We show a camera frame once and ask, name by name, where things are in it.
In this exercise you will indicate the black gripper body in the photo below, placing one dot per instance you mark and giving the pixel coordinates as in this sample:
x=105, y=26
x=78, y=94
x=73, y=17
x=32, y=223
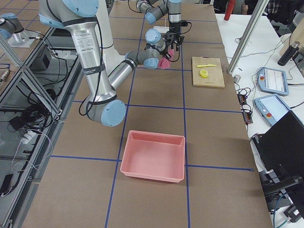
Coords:
x=164, y=52
x=175, y=26

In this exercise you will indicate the pink and grey cloth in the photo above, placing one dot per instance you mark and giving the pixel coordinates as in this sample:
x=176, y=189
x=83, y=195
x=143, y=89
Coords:
x=164, y=63

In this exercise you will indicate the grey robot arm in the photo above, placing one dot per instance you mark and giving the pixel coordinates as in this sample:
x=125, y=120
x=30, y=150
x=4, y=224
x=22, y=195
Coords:
x=79, y=18
x=170, y=8

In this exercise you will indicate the black water bottle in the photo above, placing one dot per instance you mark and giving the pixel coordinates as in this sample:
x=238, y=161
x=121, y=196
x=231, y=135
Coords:
x=289, y=53

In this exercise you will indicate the white rectangular tray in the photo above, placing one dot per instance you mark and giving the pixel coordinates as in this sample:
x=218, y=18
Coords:
x=162, y=29

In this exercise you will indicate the yellow plastic knife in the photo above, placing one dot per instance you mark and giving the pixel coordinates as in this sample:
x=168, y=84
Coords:
x=207, y=65

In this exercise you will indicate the yellow lemon slice toy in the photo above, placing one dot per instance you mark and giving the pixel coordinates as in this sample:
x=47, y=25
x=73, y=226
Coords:
x=204, y=73

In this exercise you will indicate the bamboo cutting board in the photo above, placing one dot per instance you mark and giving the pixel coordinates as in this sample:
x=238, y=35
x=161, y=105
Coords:
x=215, y=78

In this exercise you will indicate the red bottle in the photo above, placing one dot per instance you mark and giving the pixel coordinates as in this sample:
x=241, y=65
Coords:
x=229, y=9

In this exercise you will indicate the blue teach pendant far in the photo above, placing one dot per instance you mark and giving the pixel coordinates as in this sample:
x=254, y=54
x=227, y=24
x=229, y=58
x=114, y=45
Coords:
x=272, y=81

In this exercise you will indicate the blue teach pendant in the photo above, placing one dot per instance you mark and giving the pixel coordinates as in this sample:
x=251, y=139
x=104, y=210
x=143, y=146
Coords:
x=271, y=107
x=272, y=81

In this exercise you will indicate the pink plastic bin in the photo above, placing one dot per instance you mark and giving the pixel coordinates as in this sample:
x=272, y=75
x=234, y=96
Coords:
x=154, y=156

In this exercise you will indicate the blue teach pendant near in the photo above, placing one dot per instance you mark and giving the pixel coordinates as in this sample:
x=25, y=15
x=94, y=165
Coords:
x=271, y=107

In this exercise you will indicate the black laptop computer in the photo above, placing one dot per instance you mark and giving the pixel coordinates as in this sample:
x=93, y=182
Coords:
x=281, y=148

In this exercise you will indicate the white power adapter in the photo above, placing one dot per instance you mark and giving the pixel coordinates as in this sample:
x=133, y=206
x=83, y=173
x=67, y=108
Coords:
x=28, y=137

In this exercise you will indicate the black smartphone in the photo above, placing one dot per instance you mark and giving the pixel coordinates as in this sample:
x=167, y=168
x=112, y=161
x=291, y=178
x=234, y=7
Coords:
x=6, y=185

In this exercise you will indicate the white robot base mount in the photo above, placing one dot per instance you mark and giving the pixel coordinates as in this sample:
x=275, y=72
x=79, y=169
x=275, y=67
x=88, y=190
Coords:
x=104, y=23

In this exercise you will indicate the aluminium frame post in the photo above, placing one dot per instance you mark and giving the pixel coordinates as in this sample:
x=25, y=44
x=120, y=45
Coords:
x=255, y=17

